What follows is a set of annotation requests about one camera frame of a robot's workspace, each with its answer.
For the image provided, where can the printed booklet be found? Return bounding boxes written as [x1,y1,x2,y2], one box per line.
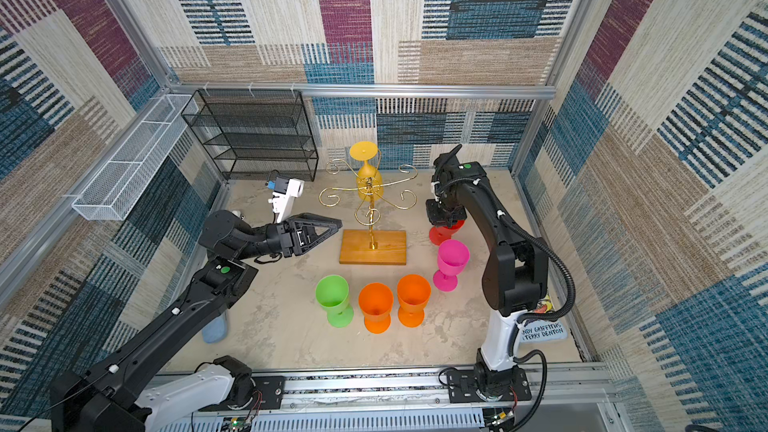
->
[520,295,568,344]

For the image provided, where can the yellow wine glass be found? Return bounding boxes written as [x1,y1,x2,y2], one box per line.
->
[349,141,383,202]

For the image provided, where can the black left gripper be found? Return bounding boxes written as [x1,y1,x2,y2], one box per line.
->
[235,215,339,266]

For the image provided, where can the large orange wine glass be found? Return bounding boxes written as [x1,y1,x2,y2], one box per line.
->
[397,274,431,328]

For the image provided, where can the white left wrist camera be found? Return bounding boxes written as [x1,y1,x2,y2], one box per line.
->
[267,176,305,223]

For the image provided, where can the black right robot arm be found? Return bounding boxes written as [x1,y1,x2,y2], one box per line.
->
[426,146,576,401]

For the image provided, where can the green wine glass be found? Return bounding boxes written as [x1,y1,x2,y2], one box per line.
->
[315,275,354,328]

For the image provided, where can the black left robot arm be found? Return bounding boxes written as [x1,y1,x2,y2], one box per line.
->
[50,210,342,431]

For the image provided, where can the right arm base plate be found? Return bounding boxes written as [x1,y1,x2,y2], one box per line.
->
[439,366,532,403]

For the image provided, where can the pink wine glass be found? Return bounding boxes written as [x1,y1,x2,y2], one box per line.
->
[433,239,471,292]

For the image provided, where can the red wine glass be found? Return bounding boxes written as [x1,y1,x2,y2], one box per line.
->
[429,220,465,246]

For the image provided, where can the gold wire wine glass rack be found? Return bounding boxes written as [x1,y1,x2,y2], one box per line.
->
[318,159,418,266]

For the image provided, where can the white wire basket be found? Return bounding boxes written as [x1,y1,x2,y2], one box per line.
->
[72,94,191,221]

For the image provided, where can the black mesh shelf rack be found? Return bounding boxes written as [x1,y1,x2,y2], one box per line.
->
[181,89,319,181]

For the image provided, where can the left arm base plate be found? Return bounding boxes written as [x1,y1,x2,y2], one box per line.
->
[227,375,286,412]

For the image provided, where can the small orange wine glass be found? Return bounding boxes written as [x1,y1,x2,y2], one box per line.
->
[358,283,394,334]

